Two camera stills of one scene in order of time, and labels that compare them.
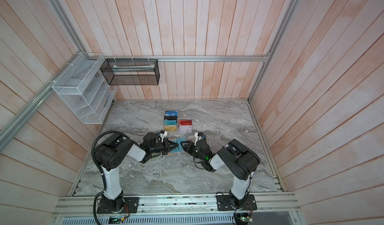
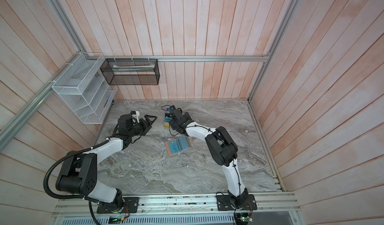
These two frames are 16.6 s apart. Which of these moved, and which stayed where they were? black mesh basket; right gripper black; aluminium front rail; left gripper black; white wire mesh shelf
Moved: left gripper black; right gripper black
Stayed: black mesh basket; aluminium front rail; white wire mesh shelf
